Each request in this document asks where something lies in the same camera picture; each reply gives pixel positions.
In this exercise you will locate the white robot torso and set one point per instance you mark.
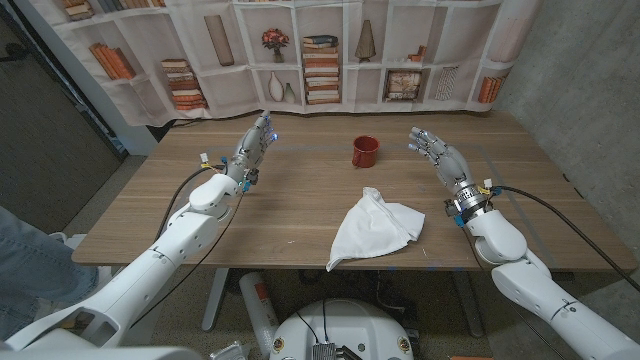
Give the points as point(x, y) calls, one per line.
point(350, 325)

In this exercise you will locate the grey perforated cabinet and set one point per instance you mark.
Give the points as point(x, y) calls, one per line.
point(45, 150)

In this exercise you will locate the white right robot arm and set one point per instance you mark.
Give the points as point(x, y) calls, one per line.
point(535, 292)

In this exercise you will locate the grey table leg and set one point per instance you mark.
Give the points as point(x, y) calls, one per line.
point(470, 305)
point(215, 300)

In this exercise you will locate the printed bookshelf backdrop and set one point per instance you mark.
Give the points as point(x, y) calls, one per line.
point(225, 90)

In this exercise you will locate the red enamel cup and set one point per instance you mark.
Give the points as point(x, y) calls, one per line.
point(364, 155)

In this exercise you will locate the person in blue jeans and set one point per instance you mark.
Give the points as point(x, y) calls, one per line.
point(35, 270)

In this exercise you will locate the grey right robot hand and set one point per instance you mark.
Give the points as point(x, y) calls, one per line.
point(452, 167)

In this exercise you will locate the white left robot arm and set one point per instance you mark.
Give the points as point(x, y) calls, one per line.
point(150, 280)

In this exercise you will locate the white cylinder with orange label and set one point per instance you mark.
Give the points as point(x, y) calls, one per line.
point(257, 305)

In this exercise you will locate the white chair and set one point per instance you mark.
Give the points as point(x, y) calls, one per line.
point(107, 277)

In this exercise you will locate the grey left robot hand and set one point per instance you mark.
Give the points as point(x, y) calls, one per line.
point(247, 155)

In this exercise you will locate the white cloth napkin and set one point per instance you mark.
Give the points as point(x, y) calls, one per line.
point(375, 230)

